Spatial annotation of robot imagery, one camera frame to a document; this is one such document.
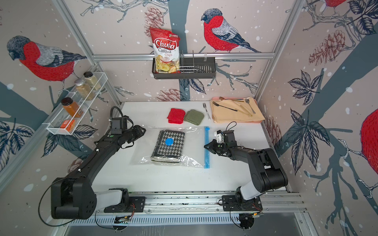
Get blue vacuum bag valve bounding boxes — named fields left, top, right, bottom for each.
left=165, top=138, right=174, bottom=146

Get small orange box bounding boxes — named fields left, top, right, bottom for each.
left=60, top=119, right=76, bottom=132

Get orange spice jar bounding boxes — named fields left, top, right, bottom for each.
left=61, top=97, right=82, bottom=118

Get black white houndstooth scarf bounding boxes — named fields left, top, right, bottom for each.
left=150, top=130, right=185, bottom=163

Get clear acrylic wall shelf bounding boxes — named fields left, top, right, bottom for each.
left=47, top=72, right=108, bottom=135

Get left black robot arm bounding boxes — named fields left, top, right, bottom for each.
left=51, top=125, right=146, bottom=219

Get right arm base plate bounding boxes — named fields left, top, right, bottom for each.
left=221, top=195, right=263, bottom=211

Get clear plastic vacuum bag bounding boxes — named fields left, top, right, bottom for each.
left=131, top=126, right=206, bottom=168

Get black fork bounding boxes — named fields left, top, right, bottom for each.
left=212, top=101, right=238, bottom=112

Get red knitted scarf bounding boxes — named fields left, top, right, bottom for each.
left=167, top=108, right=186, bottom=124

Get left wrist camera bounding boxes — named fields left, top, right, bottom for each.
left=110, top=116, right=129, bottom=135

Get beige cloth napkin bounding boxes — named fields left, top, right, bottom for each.
left=210, top=97, right=265, bottom=124

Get gold spoon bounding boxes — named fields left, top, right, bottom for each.
left=219, top=96, right=245, bottom=102

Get white handled fork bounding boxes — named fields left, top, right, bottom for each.
left=202, top=102, right=211, bottom=120

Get beige tongs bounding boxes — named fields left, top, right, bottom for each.
left=233, top=101, right=253, bottom=117

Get pink tray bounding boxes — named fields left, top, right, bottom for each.
left=211, top=96, right=246, bottom=102

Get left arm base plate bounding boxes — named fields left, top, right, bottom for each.
left=103, top=196, right=146, bottom=213

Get black wall basket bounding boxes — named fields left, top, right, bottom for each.
left=152, top=57, right=216, bottom=79

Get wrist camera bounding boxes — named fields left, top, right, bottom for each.
left=110, top=116, right=129, bottom=135
left=214, top=130, right=236, bottom=146

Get olive green knitted scarf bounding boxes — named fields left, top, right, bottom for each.
left=184, top=109, right=204, bottom=125

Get silver spoon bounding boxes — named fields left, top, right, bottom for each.
left=245, top=98, right=256, bottom=114

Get beige spice jar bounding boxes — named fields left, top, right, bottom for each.
left=84, top=71, right=101, bottom=90
left=74, top=79, right=95, bottom=100

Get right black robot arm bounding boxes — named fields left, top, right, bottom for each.
left=204, top=139, right=288, bottom=203

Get red Chuba chips bag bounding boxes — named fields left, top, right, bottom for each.
left=150, top=28, right=180, bottom=74

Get beige spice jar rear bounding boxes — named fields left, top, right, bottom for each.
left=84, top=71, right=101, bottom=90

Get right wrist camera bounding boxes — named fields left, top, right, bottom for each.
left=214, top=130, right=236, bottom=146

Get beige spice jar middle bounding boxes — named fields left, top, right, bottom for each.
left=74, top=79, right=95, bottom=100

